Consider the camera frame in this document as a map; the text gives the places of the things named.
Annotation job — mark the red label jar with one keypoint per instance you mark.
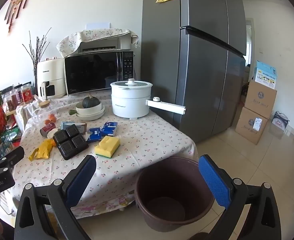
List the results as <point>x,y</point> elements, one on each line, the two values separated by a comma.
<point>26,95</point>

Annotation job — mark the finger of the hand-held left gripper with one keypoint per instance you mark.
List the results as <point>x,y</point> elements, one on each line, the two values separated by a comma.
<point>14,154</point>

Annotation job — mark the black plastic tray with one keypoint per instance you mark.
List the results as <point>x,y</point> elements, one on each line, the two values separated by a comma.
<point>69,140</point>

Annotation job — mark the black microwave oven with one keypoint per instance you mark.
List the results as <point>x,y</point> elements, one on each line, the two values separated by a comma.
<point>92,72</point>

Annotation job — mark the blue tissue pack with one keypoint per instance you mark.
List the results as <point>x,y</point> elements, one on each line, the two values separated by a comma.
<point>109,128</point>

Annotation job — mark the small blue packet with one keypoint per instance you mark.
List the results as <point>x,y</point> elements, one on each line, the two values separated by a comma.
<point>94,133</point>

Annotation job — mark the white rice bag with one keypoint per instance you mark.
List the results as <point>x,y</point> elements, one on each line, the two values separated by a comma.
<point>280,122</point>

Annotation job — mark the glass jar with wooden lid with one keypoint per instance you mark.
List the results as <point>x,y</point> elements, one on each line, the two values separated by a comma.
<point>44,105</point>

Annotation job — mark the green pumpkin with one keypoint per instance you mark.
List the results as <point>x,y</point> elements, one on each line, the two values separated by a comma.
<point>91,102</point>

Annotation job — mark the floral tablecloth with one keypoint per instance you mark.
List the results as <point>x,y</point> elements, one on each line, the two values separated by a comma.
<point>142,140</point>

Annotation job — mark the light blue carton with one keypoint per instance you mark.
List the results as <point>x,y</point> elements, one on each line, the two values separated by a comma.
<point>69,124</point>

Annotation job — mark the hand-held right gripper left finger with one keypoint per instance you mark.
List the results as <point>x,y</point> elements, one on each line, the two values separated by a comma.
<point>83,177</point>

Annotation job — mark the orange peel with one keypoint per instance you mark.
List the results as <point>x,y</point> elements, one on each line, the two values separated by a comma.
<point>53,143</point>

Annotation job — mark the blue and white box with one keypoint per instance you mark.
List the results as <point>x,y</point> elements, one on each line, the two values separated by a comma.
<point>264,75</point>

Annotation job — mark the yellow bag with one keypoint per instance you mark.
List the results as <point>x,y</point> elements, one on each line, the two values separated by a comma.
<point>43,151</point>

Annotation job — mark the dry twig bunch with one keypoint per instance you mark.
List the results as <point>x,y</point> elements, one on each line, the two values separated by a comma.
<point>36,52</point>

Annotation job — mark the cream air fryer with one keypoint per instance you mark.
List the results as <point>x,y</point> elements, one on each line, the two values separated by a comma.
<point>50,72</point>

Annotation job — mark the yellow green sponge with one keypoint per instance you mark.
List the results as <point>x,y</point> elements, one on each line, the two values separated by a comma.
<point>107,146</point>

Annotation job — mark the grey refrigerator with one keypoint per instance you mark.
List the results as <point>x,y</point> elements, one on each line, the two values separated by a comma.
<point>199,67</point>

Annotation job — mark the white electric pot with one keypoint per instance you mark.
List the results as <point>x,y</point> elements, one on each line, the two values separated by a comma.
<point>129,102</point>

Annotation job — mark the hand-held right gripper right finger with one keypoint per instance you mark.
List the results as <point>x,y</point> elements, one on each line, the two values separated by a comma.
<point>213,180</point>

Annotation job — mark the red can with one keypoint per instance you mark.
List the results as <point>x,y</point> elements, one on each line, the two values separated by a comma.
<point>46,129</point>

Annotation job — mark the white dish stack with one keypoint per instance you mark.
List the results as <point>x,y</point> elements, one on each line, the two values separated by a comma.
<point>92,112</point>

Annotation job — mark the brown plastic bin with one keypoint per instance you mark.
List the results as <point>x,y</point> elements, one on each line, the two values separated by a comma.
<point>162,180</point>

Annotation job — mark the white appliance under cloth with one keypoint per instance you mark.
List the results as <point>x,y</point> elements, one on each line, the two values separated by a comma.
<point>112,43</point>

